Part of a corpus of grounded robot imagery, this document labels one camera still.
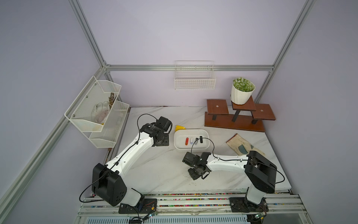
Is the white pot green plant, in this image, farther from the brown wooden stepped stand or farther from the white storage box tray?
the white storage box tray

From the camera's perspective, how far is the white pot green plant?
835mm

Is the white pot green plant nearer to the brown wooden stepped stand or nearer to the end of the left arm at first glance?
the brown wooden stepped stand

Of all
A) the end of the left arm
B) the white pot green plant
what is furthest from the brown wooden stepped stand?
the end of the left arm

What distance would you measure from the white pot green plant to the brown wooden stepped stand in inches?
1.9

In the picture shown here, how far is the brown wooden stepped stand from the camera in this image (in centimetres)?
94

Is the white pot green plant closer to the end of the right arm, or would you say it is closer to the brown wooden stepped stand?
the brown wooden stepped stand
